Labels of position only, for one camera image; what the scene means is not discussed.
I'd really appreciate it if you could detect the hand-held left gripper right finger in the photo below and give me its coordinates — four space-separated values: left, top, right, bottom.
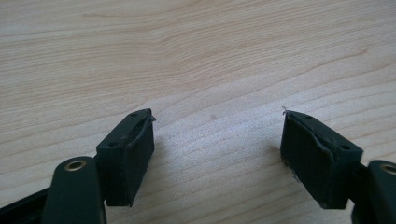
279 106 364 210

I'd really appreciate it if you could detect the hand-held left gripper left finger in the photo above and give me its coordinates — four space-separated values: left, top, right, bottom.
94 107 156 208

